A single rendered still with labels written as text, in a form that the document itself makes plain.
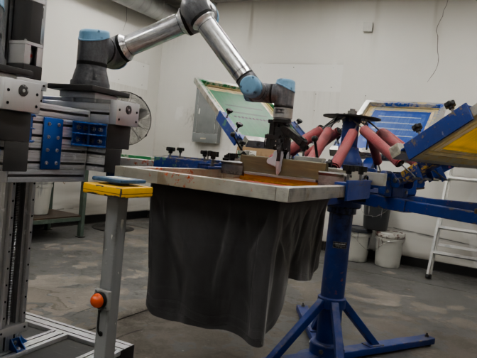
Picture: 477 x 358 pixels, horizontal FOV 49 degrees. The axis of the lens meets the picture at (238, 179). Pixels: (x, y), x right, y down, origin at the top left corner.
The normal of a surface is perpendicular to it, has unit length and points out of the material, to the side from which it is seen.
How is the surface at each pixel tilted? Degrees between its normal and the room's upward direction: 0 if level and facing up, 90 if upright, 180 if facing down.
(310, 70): 90
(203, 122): 90
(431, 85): 90
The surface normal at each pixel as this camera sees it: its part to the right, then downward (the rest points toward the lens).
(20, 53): -0.43, 0.00
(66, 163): 0.90, 0.11
